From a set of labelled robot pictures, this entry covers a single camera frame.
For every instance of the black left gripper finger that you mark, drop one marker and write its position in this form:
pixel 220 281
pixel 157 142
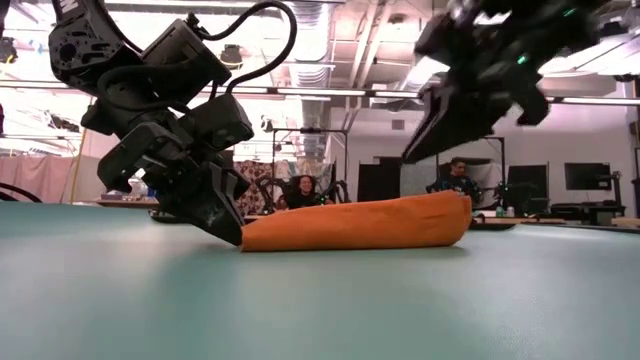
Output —
pixel 210 210
pixel 239 185

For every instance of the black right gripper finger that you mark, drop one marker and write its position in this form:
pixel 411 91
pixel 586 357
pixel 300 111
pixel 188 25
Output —
pixel 450 125

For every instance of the orange towel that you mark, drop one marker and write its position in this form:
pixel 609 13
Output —
pixel 360 225

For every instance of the black background robot arm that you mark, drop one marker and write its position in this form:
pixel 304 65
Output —
pixel 342 190
pixel 265 185

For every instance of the patterned cloth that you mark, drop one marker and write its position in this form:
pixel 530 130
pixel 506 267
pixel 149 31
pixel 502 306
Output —
pixel 262 170

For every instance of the person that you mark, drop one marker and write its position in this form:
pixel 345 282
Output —
pixel 455 180
pixel 302 192

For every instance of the grey partition panel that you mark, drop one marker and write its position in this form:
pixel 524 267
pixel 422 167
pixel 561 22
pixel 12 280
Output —
pixel 417 180

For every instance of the cluttered work table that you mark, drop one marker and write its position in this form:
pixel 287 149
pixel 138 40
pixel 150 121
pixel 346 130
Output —
pixel 125 202

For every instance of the black partition panel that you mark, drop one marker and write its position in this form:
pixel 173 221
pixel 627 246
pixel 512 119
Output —
pixel 379 185

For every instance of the black monitor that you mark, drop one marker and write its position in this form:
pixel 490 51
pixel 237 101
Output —
pixel 527 182
pixel 587 175

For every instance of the pink curtain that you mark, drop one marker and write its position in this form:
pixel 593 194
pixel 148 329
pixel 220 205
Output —
pixel 40 175

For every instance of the green table mat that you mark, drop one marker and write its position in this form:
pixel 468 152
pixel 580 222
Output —
pixel 320 310

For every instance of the black desk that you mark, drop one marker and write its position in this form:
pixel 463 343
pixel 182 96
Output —
pixel 587 207

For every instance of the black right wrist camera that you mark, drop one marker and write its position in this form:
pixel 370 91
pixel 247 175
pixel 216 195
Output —
pixel 440 37

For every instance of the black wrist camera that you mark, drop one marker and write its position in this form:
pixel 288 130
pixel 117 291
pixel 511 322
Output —
pixel 440 37
pixel 185 60

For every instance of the black stand frame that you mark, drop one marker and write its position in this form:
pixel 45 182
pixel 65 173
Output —
pixel 310 130

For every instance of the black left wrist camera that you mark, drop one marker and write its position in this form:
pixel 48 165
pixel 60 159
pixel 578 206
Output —
pixel 185 60

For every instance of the black overhead camera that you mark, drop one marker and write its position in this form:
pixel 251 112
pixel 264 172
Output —
pixel 231 55

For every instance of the long ceiling light rail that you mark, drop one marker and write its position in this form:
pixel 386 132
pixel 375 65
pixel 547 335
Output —
pixel 320 92

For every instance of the silver ventilation duct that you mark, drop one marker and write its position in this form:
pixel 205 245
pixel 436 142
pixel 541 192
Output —
pixel 312 45

